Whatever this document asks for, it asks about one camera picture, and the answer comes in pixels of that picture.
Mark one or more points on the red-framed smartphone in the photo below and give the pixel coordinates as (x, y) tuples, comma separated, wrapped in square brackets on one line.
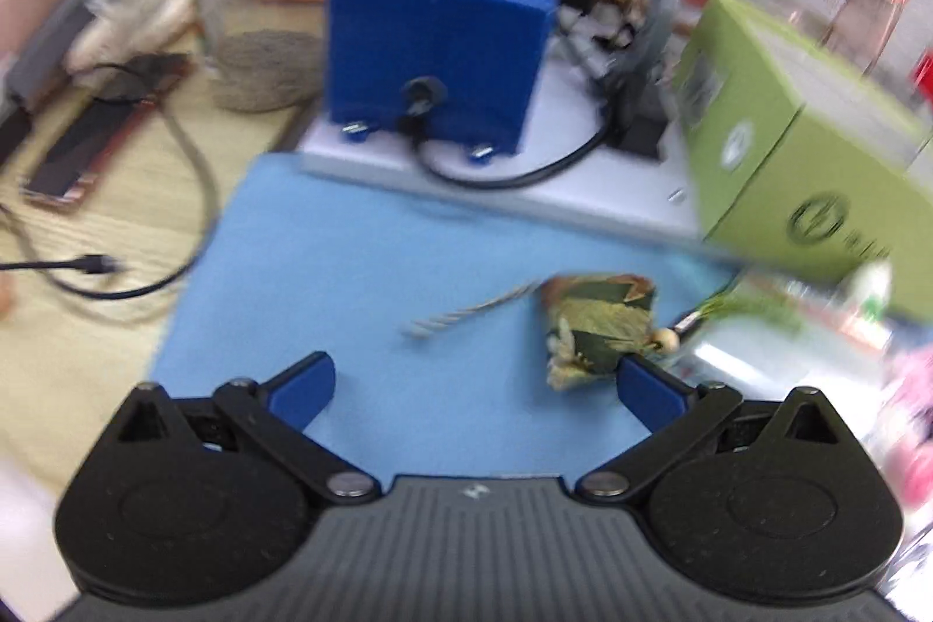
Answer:
[(95, 141)]

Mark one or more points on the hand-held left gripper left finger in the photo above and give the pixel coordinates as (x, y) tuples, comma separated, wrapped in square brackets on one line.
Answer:
[(306, 390)]

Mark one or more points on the crumpled white plastic bag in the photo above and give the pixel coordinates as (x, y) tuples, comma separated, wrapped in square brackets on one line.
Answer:
[(146, 10)]

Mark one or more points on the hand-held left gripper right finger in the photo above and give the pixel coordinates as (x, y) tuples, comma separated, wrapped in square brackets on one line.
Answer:
[(649, 392)]

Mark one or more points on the clear plastic bottle green label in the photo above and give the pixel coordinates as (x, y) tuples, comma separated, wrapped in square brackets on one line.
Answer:
[(787, 345)]

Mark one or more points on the transparent pink cup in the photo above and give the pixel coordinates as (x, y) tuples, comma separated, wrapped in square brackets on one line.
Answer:
[(867, 10)]

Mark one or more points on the grey pouch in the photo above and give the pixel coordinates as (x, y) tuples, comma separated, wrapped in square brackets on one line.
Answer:
[(44, 53)]

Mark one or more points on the green cardboard box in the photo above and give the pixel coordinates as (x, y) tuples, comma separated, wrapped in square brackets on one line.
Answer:
[(772, 170)]

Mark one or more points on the blue table mat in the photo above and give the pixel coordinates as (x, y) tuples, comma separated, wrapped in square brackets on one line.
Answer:
[(328, 272)]

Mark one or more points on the white machine base plate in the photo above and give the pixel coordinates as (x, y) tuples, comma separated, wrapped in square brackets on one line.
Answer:
[(568, 192)]

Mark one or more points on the woven round coaster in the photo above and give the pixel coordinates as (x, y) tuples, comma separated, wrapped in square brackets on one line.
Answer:
[(266, 72)]

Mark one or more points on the blue machine box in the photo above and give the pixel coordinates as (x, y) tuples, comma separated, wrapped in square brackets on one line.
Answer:
[(437, 24)]

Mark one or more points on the leaf-print sachet with tassel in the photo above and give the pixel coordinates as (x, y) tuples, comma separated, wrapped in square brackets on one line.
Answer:
[(594, 323)]

